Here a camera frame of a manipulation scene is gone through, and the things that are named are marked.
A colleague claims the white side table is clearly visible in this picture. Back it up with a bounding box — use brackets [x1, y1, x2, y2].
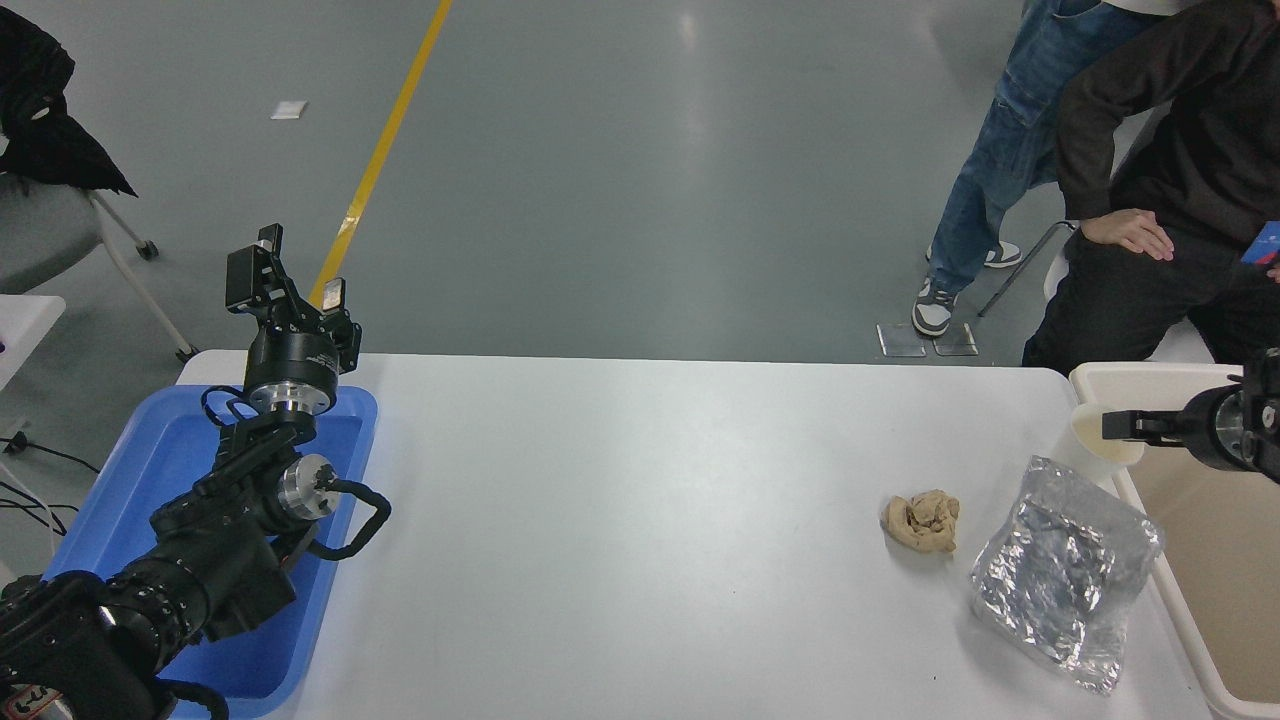
[0, 295, 66, 391]

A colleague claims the standing person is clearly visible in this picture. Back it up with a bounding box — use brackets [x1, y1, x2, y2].
[912, 0, 1191, 338]

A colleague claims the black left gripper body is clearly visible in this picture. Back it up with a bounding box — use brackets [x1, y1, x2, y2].
[245, 325, 341, 393]

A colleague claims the large pale plastic bin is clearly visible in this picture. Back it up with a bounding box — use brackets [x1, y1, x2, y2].
[1068, 362, 1280, 720]

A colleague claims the black jacket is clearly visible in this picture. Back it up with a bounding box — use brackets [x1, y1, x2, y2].
[0, 5, 138, 198]

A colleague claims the blue badge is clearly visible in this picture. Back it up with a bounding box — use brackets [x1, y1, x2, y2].
[1242, 220, 1280, 269]

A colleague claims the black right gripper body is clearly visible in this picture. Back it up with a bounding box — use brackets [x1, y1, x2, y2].
[1185, 387, 1249, 471]

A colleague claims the blue plastic tray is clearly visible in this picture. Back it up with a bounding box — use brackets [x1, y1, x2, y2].
[45, 385, 379, 719]

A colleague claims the seated person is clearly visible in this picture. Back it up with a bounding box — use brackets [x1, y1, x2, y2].
[1022, 0, 1280, 376]

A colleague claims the crumpled silver foil tray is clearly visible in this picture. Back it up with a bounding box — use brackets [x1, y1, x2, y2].
[970, 456, 1166, 696]

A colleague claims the grey office chair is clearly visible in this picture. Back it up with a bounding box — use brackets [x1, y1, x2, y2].
[0, 175, 198, 363]

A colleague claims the white paper cup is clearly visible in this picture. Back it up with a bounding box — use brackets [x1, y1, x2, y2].
[1048, 400, 1147, 488]

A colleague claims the crumpled tan paper ball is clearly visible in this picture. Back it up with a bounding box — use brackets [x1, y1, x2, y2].
[883, 489, 961, 554]

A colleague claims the black floor cable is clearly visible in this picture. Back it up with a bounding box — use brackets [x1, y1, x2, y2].
[0, 478, 81, 538]
[0, 430, 101, 476]

